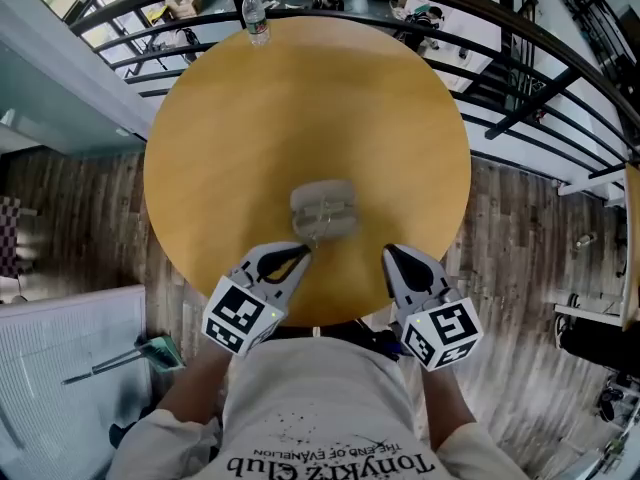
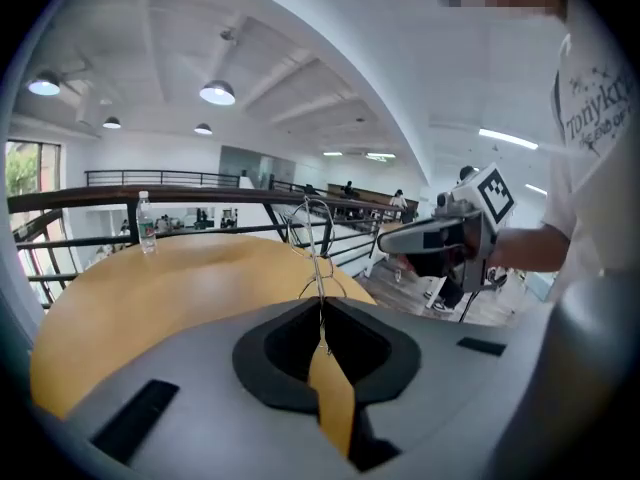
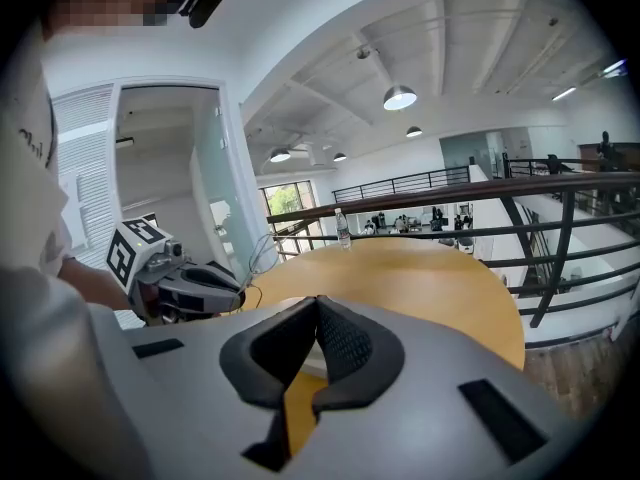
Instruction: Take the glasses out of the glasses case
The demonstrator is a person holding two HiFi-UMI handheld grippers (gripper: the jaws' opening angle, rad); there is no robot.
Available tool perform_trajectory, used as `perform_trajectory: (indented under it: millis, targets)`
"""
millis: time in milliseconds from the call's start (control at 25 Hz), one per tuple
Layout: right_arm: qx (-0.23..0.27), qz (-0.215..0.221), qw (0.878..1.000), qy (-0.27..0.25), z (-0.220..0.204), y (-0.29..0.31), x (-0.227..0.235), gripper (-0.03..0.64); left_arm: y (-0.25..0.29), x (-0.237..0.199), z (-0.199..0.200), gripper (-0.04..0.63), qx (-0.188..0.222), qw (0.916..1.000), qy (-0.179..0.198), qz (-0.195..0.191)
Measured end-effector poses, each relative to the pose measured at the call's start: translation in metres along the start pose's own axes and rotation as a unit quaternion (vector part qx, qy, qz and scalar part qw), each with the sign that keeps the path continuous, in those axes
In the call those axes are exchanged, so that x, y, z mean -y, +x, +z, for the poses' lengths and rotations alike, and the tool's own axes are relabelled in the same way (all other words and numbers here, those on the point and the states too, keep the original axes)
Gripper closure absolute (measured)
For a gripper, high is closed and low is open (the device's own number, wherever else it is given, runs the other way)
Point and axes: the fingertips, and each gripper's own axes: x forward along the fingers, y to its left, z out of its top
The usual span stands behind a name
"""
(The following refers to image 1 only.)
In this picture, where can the person's left forearm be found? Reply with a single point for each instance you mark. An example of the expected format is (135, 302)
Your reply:
(200, 383)

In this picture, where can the round wooden table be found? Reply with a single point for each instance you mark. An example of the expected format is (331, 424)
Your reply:
(550, 35)

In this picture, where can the person's beige printed shirt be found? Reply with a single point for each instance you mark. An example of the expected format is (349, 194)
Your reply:
(320, 398)

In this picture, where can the checkered board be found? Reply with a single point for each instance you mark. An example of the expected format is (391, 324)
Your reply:
(7, 238)

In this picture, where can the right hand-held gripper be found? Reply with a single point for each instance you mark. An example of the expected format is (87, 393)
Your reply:
(442, 335)

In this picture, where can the clear plastic water bottle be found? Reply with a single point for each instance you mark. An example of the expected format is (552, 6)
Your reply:
(255, 18)

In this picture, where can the person's right forearm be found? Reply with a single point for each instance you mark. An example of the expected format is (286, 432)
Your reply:
(447, 403)

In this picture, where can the white louvered panel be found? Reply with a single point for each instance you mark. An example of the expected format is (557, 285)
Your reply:
(50, 368)

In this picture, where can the black wheeled equipment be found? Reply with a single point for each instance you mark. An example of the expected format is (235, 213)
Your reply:
(612, 398)

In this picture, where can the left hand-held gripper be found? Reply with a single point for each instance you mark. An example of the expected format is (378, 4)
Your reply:
(240, 318)

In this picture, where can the small clear bottle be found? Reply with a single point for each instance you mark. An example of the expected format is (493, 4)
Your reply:
(586, 240)

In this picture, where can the frosted glass door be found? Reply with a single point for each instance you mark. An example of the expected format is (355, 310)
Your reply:
(50, 98)

